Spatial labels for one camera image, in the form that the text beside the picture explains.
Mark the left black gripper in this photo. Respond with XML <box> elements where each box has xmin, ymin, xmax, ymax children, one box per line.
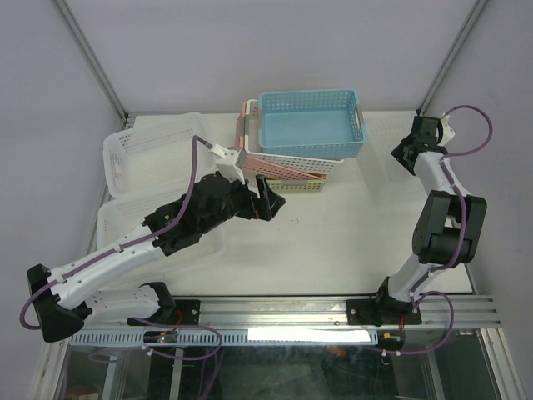
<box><xmin>201</xmin><ymin>170</ymin><xmax>285</xmax><ymax>235</ymax></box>

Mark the pink perforated basket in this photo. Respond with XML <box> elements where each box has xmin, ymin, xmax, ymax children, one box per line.
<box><xmin>235</xmin><ymin>102</ymin><xmax>326</xmax><ymax>181</ymax></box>

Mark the translucent white basket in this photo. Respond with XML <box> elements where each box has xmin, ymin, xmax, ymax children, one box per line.
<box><xmin>102</xmin><ymin>112</ymin><xmax>212</xmax><ymax>198</ymax></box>
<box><xmin>356</xmin><ymin>111</ymin><xmax>426</xmax><ymax>206</ymax></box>
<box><xmin>97</xmin><ymin>182</ymin><xmax>227</xmax><ymax>282</ymax></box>

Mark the cream white perforated basket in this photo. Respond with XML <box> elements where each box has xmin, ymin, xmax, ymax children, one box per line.
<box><xmin>238</xmin><ymin>99</ymin><xmax>343</xmax><ymax>175</ymax></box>

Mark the blue perforated basket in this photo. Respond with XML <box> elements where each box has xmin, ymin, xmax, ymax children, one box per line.
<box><xmin>258</xmin><ymin>89</ymin><xmax>368</xmax><ymax>160</ymax></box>

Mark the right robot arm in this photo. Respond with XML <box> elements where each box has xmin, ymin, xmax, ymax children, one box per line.
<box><xmin>371</xmin><ymin>116</ymin><xmax>487</xmax><ymax>326</ymax></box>

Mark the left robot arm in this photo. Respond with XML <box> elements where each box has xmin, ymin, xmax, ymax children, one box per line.
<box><xmin>19</xmin><ymin>172</ymin><xmax>286</xmax><ymax>343</ymax></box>

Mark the yellow-green perforated basket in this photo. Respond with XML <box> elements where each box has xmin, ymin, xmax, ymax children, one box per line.
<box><xmin>266</xmin><ymin>175</ymin><xmax>327</xmax><ymax>193</ymax></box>

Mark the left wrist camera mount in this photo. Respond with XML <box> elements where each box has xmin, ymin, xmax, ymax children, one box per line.
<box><xmin>209</xmin><ymin>143</ymin><xmax>247</xmax><ymax>184</ymax></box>

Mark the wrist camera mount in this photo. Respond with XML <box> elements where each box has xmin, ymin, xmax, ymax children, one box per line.
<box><xmin>439</xmin><ymin>116</ymin><xmax>456</xmax><ymax>146</ymax></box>
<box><xmin>209</xmin><ymin>143</ymin><xmax>247</xmax><ymax>184</ymax></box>

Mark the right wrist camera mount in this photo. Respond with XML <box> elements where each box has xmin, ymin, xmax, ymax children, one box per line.
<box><xmin>439</xmin><ymin>116</ymin><xmax>456</xmax><ymax>146</ymax></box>

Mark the aluminium mounting rail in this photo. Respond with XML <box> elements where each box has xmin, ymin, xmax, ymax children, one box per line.
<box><xmin>53</xmin><ymin>294</ymin><xmax>501</xmax><ymax>334</ymax></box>

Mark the white cable duct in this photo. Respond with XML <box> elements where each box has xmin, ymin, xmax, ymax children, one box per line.
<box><xmin>70</xmin><ymin>327</ymin><xmax>378</xmax><ymax>348</ymax></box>

